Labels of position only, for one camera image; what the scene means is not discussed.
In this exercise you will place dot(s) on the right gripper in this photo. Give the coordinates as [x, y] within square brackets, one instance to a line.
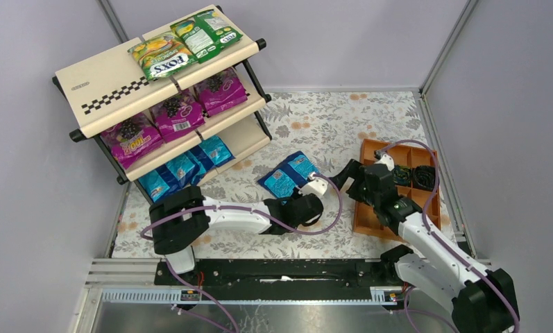
[362, 182]

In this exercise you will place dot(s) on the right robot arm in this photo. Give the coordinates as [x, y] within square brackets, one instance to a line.
[478, 299]

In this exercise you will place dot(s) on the floral table cloth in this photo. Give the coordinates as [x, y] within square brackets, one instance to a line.
[329, 128]

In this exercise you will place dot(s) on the black coiled item middle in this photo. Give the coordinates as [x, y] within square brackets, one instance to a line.
[402, 175]

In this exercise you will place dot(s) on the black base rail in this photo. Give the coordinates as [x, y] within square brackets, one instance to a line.
[273, 281]

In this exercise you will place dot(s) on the purple candy bag on shelf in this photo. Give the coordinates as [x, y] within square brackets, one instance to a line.
[132, 139]

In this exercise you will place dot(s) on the orange compartment tray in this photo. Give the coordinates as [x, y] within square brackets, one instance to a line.
[366, 221]

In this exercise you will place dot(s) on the blue candy bag shelf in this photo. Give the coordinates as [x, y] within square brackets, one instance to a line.
[209, 154]
[169, 178]

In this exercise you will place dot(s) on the purple candy bag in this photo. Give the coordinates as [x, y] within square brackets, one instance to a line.
[177, 116]
[220, 92]
[132, 139]

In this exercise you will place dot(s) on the blue candy bag shelf left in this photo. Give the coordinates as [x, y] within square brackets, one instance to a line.
[169, 178]

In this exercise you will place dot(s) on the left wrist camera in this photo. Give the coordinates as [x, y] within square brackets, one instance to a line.
[315, 185]

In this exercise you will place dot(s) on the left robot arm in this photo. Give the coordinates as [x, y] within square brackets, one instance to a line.
[181, 218]

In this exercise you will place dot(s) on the blue candy bag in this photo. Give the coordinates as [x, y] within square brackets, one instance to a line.
[289, 174]

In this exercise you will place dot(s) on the cream three-tier shelf rack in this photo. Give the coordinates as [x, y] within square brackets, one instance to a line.
[109, 88]

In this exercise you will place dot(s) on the black coiled item right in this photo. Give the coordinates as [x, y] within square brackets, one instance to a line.
[423, 177]

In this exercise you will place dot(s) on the green Fox's candy bag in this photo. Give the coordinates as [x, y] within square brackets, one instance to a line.
[162, 55]
[206, 34]

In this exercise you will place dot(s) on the black coiled item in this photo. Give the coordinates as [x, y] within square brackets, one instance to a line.
[402, 175]
[423, 177]

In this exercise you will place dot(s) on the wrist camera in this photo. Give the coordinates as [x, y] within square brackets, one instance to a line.
[386, 160]
[315, 185]

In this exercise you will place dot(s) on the blue candy bag shelf right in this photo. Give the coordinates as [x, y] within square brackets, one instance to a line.
[209, 154]

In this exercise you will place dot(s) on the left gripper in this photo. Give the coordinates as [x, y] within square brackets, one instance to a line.
[297, 195]

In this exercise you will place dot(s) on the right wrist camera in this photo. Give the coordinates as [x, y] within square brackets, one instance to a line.
[386, 160]

